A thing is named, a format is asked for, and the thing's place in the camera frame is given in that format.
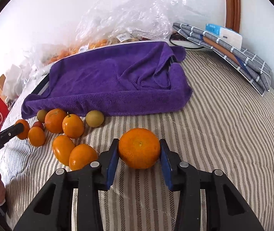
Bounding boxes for small orange with stem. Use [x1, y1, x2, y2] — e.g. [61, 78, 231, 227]
[62, 114, 85, 139]

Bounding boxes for large orange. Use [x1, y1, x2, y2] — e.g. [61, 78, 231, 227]
[118, 128, 160, 169]

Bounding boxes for leftmost orange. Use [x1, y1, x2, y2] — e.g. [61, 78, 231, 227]
[16, 119, 30, 140]

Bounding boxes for small orange front left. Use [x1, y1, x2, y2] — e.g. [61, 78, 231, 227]
[28, 127, 46, 147]

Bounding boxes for small red fruit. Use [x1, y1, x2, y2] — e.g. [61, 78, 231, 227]
[32, 121, 44, 130]

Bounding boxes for small greenish fruit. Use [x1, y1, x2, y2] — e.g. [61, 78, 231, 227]
[36, 110, 48, 123]

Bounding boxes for medium orange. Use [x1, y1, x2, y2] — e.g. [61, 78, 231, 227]
[45, 109, 67, 134]

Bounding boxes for oblong orange fruit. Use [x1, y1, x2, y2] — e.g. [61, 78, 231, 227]
[52, 135, 75, 166]
[69, 144, 98, 171]

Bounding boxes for white plastic bag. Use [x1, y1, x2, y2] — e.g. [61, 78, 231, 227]
[2, 65, 25, 100]

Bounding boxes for oblong orange fruit right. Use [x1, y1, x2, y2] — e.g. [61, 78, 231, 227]
[69, 144, 98, 171]

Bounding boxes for green-yellow round fruit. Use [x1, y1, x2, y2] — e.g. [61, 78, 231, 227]
[85, 110, 105, 128]

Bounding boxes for striped quilt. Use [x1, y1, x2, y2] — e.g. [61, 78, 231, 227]
[0, 50, 274, 231]

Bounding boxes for purple towel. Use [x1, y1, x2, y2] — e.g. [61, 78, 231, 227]
[21, 41, 192, 119]

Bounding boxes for folded grey checked cloth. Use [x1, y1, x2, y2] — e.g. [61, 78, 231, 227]
[172, 23, 272, 95]

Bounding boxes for blue white tissue box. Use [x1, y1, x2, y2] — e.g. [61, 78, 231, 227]
[205, 23, 242, 50]

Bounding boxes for clear plastic fruit bags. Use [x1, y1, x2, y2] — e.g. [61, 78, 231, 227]
[28, 0, 196, 80]

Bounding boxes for black cable loop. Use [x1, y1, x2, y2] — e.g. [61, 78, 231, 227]
[169, 32, 205, 50]

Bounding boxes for brown wooden door frame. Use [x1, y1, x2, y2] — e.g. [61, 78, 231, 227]
[225, 0, 241, 33]

